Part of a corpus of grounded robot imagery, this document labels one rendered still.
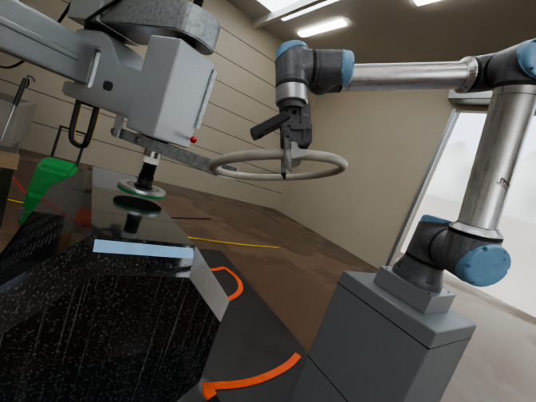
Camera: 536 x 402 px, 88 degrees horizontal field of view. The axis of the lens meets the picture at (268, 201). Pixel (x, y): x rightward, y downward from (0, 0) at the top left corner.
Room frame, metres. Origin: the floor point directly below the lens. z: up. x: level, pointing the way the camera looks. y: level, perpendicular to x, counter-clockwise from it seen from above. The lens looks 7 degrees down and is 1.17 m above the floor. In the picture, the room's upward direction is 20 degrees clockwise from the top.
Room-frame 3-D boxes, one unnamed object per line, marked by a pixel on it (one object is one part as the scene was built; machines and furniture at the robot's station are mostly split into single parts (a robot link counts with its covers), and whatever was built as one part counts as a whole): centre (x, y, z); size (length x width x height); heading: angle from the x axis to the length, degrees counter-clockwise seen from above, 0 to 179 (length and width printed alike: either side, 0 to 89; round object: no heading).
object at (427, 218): (1.10, -0.68, 1.11); 0.17 x 0.15 x 0.18; 7
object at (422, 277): (1.11, -0.68, 0.98); 0.19 x 0.19 x 0.10
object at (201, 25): (1.47, 0.90, 1.60); 0.96 x 0.25 x 0.17; 63
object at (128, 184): (1.31, 0.59, 0.86); 0.21 x 0.21 x 0.01
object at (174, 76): (1.35, 0.66, 1.30); 0.36 x 0.22 x 0.45; 63
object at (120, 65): (1.50, 0.93, 1.28); 0.74 x 0.23 x 0.49; 63
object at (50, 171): (2.32, 1.80, 0.43); 0.35 x 0.35 x 0.87; 21
